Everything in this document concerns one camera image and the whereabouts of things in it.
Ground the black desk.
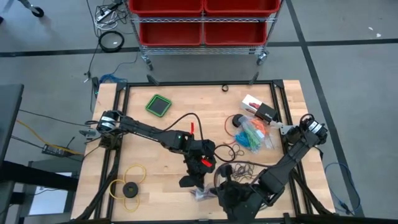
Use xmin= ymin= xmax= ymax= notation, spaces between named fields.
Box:
xmin=0 ymin=83 xmax=25 ymax=162

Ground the white power strip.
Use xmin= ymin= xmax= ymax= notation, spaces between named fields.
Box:
xmin=96 ymin=8 xmax=112 ymax=22

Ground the metal wire shelf cart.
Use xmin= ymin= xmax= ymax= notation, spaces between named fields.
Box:
xmin=124 ymin=0 xmax=282 ymax=71

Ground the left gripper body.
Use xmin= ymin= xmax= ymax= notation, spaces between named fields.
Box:
xmin=183 ymin=139 xmax=218 ymax=180

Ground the white box hot dog print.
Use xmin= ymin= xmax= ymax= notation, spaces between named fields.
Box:
xmin=241 ymin=95 xmax=279 ymax=124

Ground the blue zip ties bag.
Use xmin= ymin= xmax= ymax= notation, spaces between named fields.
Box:
xmin=241 ymin=115 xmax=269 ymax=152

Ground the white coiled cable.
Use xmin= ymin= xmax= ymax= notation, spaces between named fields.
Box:
xmin=94 ymin=14 xmax=121 ymax=31

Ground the blue floor cable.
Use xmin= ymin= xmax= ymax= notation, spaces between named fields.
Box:
xmin=99 ymin=73 xmax=129 ymax=84

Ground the red plastic bin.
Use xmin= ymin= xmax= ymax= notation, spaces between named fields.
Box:
xmin=139 ymin=21 xmax=203 ymax=47
xmin=203 ymin=21 xmax=268 ymax=47
xmin=129 ymin=0 xmax=205 ymax=17
xmin=204 ymin=0 xmax=282 ymax=17

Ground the black right camera cable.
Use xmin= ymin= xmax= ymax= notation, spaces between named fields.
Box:
xmin=214 ymin=161 xmax=271 ymax=189

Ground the black spool red wire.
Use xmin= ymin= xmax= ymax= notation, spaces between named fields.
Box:
xmin=224 ymin=113 xmax=247 ymax=146

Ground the green square collapsible container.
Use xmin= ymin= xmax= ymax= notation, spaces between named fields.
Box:
xmin=144 ymin=94 xmax=173 ymax=118

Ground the small black device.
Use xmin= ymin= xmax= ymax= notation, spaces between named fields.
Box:
xmin=91 ymin=77 xmax=101 ymax=96

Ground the black aluminium table frame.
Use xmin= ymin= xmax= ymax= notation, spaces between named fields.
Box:
xmin=71 ymin=79 xmax=338 ymax=224

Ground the yellow rubber band ring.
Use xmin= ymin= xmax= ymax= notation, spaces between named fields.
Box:
xmin=108 ymin=164 xmax=147 ymax=213

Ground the black rolling workbench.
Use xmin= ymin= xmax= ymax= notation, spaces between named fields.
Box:
xmin=0 ymin=0 xmax=45 ymax=19

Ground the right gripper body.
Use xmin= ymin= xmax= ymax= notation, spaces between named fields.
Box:
xmin=216 ymin=182 xmax=265 ymax=220

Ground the black power brick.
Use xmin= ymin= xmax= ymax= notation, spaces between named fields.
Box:
xmin=42 ymin=143 xmax=67 ymax=157

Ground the clear plastic bag pile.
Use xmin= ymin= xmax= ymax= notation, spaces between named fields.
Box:
xmin=190 ymin=185 xmax=218 ymax=202

